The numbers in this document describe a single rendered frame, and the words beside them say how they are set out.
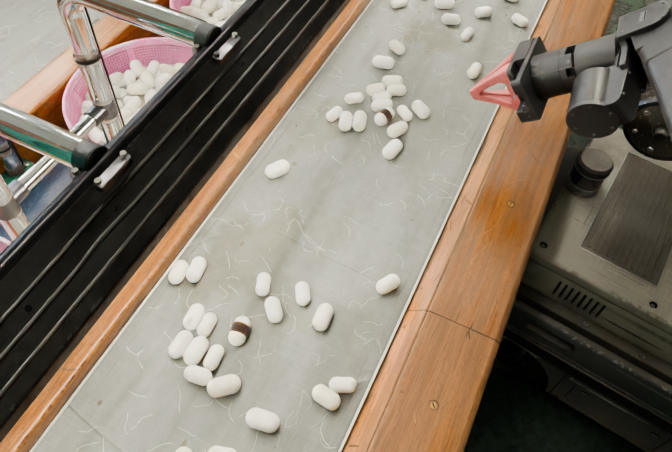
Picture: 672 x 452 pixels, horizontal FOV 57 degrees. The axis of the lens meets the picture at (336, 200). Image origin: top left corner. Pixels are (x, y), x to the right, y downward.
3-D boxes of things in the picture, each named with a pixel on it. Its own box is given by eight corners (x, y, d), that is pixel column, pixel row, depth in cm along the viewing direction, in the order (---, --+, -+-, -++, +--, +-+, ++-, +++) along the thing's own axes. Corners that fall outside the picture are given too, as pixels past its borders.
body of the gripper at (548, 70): (505, 84, 76) (563, 69, 71) (526, 38, 82) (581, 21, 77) (526, 124, 79) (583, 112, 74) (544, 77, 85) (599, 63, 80)
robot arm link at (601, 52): (643, 54, 74) (627, 19, 71) (637, 95, 71) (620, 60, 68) (586, 68, 79) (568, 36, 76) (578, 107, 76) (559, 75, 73)
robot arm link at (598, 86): (703, 50, 70) (670, -4, 66) (697, 126, 64) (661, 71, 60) (601, 84, 79) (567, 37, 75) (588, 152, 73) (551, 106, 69)
